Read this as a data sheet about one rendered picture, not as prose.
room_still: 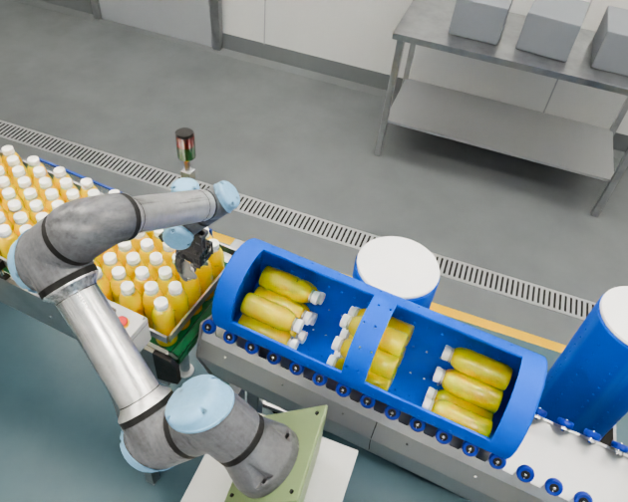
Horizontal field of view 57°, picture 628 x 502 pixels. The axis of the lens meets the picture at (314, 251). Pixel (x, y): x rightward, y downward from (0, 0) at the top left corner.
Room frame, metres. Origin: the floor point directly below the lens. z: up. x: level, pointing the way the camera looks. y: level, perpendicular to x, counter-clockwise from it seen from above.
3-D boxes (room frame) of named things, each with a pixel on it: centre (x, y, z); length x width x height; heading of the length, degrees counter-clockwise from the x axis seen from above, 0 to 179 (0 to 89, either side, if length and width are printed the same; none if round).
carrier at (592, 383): (1.21, -1.07, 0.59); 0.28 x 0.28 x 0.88
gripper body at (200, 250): (1.13, 0.35, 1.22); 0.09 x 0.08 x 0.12; 69
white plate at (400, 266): (1.31, -0.28, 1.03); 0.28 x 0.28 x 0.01
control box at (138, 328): (0.92, 0.55, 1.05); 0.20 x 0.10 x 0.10; 69
